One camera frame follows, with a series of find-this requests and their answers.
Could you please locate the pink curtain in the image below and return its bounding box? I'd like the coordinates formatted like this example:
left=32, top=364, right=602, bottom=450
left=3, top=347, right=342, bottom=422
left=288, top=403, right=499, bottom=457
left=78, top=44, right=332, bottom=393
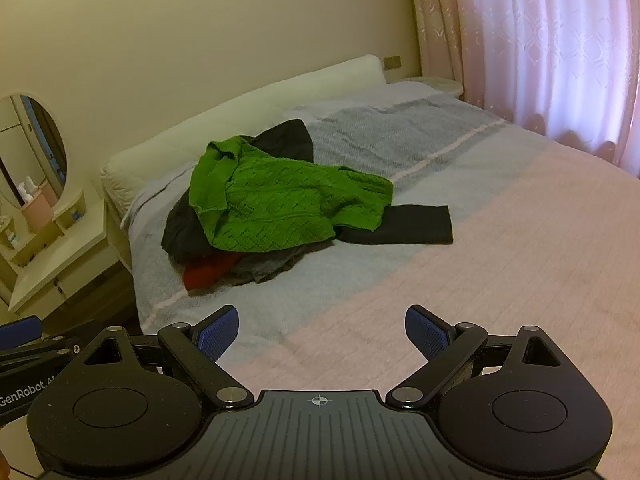
left=413, top=0, right=639, bottom=174

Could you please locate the wall socket plate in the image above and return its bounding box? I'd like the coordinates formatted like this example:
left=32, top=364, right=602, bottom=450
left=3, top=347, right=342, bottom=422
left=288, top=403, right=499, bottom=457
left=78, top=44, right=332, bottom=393
left=383, top=55, right=402, bottom=70

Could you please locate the black garment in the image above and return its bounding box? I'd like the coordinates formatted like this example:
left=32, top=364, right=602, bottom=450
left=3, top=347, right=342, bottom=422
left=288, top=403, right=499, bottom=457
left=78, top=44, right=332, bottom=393
left=162, top=119, right=454, bottom=264

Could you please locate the grey garment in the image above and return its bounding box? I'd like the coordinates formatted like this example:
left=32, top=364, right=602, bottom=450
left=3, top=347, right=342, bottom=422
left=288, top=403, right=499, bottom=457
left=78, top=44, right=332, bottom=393
left=226, top=240, right=333, bottom=285

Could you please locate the round white bedside table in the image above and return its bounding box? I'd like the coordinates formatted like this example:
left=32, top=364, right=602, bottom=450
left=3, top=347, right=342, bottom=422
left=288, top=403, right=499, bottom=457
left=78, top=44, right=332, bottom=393
left=402, top=76, right=464, bottom=98

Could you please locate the green knit sweater vest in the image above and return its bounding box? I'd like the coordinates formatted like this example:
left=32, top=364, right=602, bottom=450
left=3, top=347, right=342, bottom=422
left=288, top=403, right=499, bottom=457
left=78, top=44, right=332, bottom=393
left=189, top=136, right=394, bottom=252

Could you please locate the red garment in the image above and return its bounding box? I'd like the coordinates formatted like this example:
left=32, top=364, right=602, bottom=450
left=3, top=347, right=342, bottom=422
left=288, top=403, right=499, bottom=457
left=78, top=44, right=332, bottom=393
left=182, top=252, right=244, bottom=290

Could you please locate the oval vanity mirror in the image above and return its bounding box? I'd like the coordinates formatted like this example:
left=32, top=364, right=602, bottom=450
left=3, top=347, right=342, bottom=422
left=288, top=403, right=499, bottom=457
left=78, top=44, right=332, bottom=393
left=0, top=94, right=67, bottom=208

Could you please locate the pink tissue box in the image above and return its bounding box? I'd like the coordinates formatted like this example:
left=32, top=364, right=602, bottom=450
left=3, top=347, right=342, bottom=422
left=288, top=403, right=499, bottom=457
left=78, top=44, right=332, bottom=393
left=21, top=191, right=53, bottom=233

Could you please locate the cream dressing table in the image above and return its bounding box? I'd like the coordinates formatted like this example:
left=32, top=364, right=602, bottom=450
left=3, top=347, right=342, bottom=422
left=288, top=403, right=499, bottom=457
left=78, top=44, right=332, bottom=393
left=1, top=192, right=131, bottom=318

